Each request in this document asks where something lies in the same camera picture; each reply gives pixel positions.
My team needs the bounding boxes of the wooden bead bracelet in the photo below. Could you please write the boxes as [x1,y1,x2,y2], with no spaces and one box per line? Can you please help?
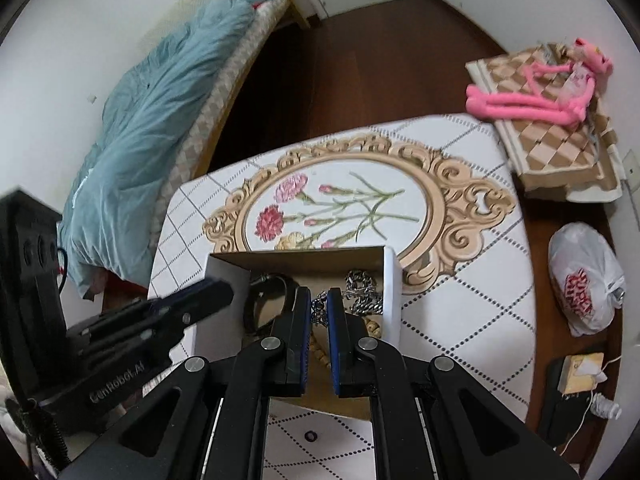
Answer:
[308,314,384,371]

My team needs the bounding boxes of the thin silver pendant necklace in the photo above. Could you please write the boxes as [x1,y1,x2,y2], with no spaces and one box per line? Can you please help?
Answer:
[309,291,331,328]

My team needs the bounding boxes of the thick silver chain necklace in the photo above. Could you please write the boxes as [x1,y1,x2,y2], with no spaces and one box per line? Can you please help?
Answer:
[342,268,385,317]

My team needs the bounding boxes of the black smart watch band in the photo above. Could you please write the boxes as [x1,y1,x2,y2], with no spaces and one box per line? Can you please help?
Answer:
[242,273,299,336]

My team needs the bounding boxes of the open cardboard box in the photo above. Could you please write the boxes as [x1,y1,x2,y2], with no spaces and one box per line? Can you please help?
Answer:
[189,246,401,420]

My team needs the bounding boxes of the teal blue duvet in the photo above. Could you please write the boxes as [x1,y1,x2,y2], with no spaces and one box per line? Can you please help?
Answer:
[56,0,289,302]

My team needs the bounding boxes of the bed with checkered mattress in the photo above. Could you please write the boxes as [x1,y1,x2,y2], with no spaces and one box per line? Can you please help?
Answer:
[56,0,312,302]

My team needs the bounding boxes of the floral white tablecloth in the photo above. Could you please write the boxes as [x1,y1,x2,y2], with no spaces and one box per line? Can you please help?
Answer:
[146,112,539,480]

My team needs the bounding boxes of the yellow tissue box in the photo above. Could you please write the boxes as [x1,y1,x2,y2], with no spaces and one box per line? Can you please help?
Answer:
[558,352,608,396]

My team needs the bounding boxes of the white plastic bag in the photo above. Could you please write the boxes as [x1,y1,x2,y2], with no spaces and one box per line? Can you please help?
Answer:
[548,222,626,337]

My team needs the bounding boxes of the white bottle on floor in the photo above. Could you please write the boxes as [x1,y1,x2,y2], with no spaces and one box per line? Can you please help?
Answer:
[590,392,622,420]

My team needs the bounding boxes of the brown checkered cushion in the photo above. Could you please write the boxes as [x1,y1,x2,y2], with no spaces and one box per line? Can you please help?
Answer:
[465,60,625,203]

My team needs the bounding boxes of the pink panther plush toy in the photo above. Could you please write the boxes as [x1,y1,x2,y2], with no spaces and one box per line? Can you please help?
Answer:
[465,38,613,127]

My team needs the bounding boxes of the white charging cable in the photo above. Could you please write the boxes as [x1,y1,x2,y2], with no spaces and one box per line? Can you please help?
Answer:
[556,353,624,456]

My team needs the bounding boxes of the wall power sockets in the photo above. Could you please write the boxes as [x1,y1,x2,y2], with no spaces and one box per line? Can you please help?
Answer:
[623,150,640,192]

